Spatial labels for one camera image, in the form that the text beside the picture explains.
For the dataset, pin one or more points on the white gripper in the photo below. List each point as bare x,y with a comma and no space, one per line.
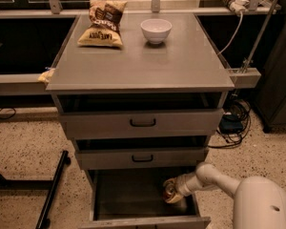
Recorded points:
180,186

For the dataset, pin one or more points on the orange coke can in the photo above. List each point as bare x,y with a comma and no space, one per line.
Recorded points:
170,188

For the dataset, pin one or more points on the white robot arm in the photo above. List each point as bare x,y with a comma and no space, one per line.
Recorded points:
259,203

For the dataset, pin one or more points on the grey bottom drawer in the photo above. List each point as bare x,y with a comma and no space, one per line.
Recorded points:
133,199

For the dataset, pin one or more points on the grey drawer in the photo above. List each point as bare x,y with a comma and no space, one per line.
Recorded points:
133,199
140,158
140,124

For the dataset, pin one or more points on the grey top drawer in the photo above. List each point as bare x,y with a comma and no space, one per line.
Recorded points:
140,124

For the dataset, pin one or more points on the grey drawer cabinet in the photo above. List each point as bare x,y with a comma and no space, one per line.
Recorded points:
183,73

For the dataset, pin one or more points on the grey middle drawer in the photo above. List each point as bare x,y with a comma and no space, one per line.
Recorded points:
140,158

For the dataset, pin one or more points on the dark grey cabinet right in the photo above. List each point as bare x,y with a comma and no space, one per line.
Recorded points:
270,96

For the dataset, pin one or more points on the black floor stand bar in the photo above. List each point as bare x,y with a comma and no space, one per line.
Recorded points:
43,221

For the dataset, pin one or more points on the white ceramic bowl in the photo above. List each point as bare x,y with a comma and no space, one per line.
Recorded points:
156,30

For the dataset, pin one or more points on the metal diagonal rod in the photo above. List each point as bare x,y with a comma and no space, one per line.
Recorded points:
252,6

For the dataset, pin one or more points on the yellow sponge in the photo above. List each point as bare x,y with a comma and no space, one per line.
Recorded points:
45,77

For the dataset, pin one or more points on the yellow brown chip bag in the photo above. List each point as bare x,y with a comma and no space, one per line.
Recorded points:
105,17

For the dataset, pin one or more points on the white power strip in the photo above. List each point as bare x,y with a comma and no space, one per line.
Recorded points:
235,6

